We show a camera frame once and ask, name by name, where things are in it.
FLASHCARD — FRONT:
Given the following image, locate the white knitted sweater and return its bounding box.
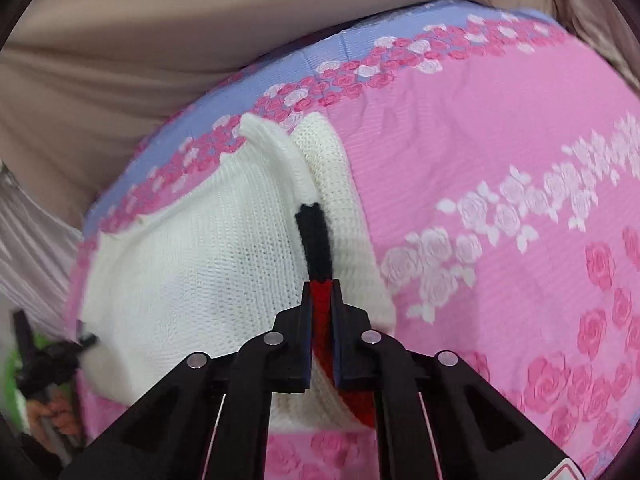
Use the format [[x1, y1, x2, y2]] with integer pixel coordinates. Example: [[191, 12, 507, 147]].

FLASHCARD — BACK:
[[80, 111, 398, 433]]

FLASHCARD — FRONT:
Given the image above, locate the beige curtain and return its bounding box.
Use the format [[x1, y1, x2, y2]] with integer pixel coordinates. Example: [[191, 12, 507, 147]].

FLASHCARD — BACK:
[[0, 0, 640, 233]]

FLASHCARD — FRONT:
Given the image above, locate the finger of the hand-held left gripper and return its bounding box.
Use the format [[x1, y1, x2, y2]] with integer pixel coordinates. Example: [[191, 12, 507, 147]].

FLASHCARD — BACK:
[[60, 334, 99, 361]]

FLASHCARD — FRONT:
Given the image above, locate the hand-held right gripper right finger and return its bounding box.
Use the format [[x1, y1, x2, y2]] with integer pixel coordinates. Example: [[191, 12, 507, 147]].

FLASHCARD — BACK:
[[330, 279, 588, 480]]

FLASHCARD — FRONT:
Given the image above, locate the pink floral bed sheet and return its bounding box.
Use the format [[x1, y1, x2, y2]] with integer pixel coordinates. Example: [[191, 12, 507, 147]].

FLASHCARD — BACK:
[[67, 0, 640, 480]]

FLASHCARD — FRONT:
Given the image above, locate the person's left hand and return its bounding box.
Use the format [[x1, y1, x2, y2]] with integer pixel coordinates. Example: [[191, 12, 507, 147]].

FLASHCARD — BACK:
[[26, 390, 84, 440]]

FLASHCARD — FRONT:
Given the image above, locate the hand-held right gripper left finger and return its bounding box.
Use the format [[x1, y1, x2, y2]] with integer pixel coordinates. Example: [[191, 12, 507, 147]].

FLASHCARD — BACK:
[[59, 280, 315, 480]]

